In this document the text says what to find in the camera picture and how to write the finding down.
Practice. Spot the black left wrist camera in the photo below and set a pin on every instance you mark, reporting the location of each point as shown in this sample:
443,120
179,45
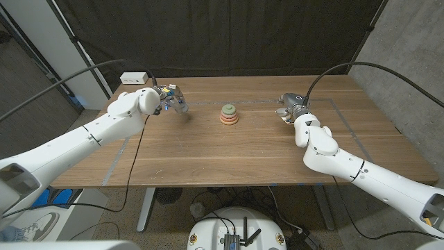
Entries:
157,111

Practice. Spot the person's leg in jeans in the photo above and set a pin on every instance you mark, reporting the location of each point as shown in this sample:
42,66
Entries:
10,233

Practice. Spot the black fabric backdrop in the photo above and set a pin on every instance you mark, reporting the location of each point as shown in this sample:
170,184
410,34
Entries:
222,34

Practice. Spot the white table leg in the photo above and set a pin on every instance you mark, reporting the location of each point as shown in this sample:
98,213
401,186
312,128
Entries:
145,212

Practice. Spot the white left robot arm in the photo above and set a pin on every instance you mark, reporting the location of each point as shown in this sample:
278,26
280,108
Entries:
86,139

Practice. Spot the black backdrop stand pole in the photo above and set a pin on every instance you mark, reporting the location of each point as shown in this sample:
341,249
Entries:
74,39
371,27

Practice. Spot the white grey sneaker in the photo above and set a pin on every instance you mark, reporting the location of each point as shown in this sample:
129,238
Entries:
43,222

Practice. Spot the white power strip box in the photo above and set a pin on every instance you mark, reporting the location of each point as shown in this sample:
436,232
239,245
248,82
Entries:
134,78

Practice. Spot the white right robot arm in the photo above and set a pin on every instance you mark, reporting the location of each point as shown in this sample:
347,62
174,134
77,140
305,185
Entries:
347,163

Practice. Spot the black power adapter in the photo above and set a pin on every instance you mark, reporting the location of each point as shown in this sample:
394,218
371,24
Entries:
300,241

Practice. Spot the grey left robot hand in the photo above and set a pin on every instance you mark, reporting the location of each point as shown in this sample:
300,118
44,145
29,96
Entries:
171,97

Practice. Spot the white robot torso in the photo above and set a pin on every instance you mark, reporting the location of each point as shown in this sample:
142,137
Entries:
69,246

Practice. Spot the grey table leg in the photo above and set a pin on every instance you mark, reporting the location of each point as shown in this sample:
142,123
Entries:
326,212

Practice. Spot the grey round floor puck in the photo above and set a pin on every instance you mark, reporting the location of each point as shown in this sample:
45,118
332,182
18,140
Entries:
197,210

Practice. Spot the grey antenna radio module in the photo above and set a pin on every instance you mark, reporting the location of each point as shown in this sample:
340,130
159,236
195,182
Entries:
231,241

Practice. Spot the black round floor fan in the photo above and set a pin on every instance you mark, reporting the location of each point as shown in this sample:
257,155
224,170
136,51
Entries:
168,195

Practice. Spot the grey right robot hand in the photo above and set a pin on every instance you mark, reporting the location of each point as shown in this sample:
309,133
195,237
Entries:
293,102

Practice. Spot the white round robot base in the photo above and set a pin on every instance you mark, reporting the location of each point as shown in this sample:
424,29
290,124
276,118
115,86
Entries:
208,232

